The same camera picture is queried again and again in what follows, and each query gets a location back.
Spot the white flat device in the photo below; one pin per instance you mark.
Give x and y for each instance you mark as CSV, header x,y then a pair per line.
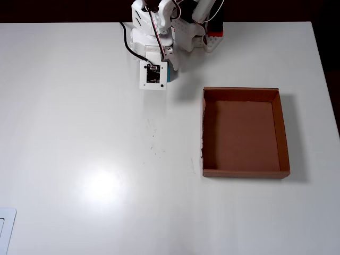
x,y
9,220

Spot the white robot base with red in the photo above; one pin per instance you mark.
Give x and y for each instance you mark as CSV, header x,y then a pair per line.
x,y
186,34

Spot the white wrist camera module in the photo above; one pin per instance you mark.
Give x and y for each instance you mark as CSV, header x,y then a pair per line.
x,y
154,77

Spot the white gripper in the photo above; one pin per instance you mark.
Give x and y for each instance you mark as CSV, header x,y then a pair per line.
x,y
174,61

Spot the brown cardboard box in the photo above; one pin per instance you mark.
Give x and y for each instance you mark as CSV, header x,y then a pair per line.
x,y
244,132

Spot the blue cube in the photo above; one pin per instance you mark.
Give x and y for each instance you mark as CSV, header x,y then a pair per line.
x,y
170,77

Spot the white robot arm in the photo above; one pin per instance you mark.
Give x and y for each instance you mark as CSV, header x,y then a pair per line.
x,y
140,16

